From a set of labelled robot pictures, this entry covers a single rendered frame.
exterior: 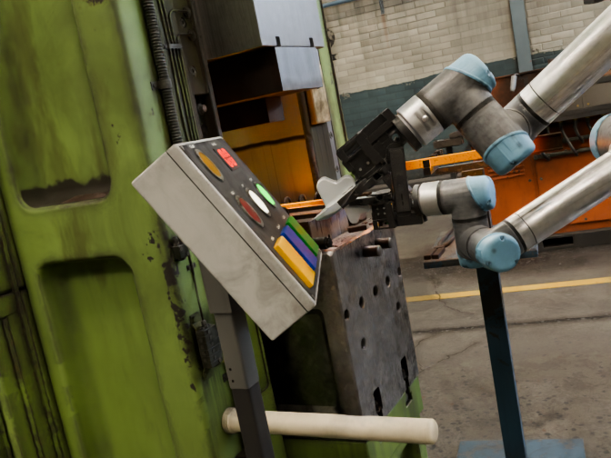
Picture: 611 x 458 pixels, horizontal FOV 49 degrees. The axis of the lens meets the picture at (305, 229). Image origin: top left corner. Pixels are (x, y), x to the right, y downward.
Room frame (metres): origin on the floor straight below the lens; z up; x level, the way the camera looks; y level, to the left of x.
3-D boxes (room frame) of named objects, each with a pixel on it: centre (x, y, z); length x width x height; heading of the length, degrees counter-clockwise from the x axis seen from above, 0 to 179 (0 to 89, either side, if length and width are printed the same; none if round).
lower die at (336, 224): (1.68, 0.12, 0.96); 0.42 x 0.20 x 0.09; 61
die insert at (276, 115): (1.72, 0.15, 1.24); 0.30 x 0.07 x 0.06; 61
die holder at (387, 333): (1.73, 0.11, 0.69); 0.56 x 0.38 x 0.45; 61
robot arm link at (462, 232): (1.42, -0.35, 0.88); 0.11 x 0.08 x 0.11; 2
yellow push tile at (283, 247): (0.93, 0.03, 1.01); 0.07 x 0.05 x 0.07; 176
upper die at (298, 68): (1.68, 0.12, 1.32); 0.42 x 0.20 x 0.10; 61
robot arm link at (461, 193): (1.43, -0.35, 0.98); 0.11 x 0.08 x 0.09; 61
